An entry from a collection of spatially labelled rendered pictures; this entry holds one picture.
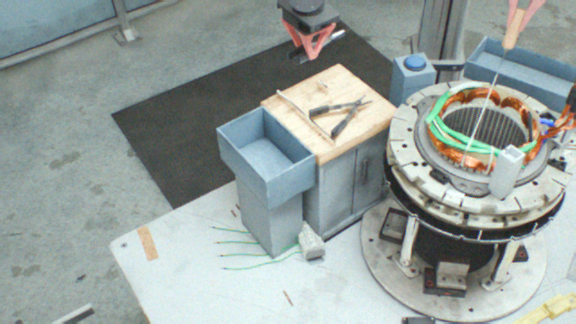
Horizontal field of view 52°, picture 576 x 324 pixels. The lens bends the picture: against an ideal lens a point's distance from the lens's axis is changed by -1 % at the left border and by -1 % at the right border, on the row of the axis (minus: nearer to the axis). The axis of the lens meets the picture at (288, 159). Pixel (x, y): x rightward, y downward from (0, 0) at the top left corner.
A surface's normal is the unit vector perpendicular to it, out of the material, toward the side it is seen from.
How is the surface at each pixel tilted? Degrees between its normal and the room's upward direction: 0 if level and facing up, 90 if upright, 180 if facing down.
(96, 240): 0
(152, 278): 0
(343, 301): 0
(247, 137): 90
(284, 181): 90
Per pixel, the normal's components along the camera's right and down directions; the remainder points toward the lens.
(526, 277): -0.03, -0.68
